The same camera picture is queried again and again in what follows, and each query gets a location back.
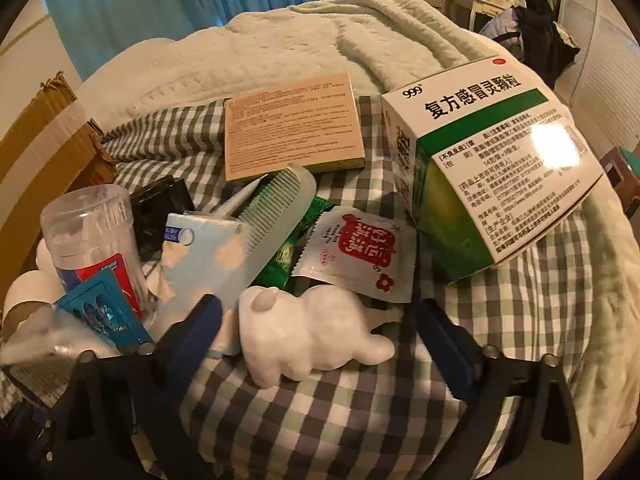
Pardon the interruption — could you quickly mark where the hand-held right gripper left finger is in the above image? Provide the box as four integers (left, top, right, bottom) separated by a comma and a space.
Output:
50, 294, 223, 480

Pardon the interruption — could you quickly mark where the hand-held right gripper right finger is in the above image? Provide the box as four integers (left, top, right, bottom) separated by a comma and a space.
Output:
414, 297, 586, 480

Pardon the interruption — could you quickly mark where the beige carton box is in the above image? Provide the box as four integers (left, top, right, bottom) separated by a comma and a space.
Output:
223, 73, 367, 184

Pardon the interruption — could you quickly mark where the light blue tissue pack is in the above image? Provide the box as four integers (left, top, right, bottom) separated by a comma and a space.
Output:
148, 211, 253, 358

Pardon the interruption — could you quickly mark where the green sachet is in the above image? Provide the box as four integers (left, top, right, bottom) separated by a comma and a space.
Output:
254, 196, 333, 291

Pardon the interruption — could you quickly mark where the blue blister pack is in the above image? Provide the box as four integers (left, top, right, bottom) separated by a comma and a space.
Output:
54, 267, 157, 357

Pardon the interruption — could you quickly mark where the white foam rabbit figure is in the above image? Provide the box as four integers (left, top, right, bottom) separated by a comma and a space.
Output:
237, 285, 397, 389

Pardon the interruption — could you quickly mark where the black plastic object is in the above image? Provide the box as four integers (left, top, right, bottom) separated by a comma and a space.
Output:
127, 175, 197, 263

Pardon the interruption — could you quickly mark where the white sachet with red label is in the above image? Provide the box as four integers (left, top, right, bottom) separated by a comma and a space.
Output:
291, 205, 419, 304

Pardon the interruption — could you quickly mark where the translucent green comb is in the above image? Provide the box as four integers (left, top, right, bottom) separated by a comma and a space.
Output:
234, 163, 319, 281

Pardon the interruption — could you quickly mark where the clear cotton swab jar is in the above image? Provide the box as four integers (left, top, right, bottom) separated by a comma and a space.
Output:
40, 184, 152, 322

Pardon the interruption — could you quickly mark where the clear plastic bag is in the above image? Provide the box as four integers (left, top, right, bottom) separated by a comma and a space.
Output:
0, 304, 123, 393

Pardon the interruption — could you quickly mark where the white tape roll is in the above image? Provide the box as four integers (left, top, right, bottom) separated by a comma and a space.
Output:
2, 245, 63, 333

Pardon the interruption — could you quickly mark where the white and green medicine box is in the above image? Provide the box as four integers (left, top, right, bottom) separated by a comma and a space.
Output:
381, 55, 607, 287

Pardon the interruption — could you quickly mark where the brown cardboard box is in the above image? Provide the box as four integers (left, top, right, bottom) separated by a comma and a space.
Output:
0, 72, 120, 311

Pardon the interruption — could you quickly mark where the brown wooden chair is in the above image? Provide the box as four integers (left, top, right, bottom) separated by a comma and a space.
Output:
599, 144, 640, 207

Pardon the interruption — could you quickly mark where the white quilted blanket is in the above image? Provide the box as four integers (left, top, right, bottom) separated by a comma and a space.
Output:
75, 9, 361, 128

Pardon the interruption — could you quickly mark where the pale green fleece blanket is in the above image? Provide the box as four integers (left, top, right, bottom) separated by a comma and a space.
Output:
287, 0, 640, 413

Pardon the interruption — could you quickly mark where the dark clothing pile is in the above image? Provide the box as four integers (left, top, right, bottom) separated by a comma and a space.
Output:
479, 0, 582, 88

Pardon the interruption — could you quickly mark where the white slatted wardrobe door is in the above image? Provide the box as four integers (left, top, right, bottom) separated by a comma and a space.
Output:
557, 0, 640, 136

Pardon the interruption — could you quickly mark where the white desk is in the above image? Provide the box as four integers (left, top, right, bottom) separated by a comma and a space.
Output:
440, 0, 526, 36

